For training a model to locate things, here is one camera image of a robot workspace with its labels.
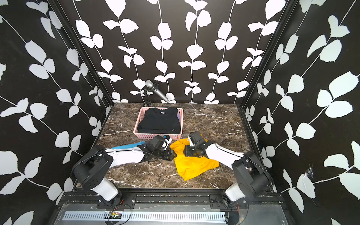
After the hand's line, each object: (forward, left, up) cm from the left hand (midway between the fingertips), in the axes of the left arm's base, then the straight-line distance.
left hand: (174, 152), depth 89 cm
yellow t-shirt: (-9, -9, -2) cm, 13 cm away
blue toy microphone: (+8, +25, -2) cm, 26 cm away
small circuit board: (-32, +31, -4) cm, 44 cm away
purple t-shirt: (+28, -4, +3) cm, 28 cm away
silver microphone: (+42, +16, +22) cm, 50 cm away
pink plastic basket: (+11, -2, +1) cm, 11 cm away
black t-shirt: (+25, +13, +1) cm, 28 cm away
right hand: (+1, -7, +2) cm, 7 cm away
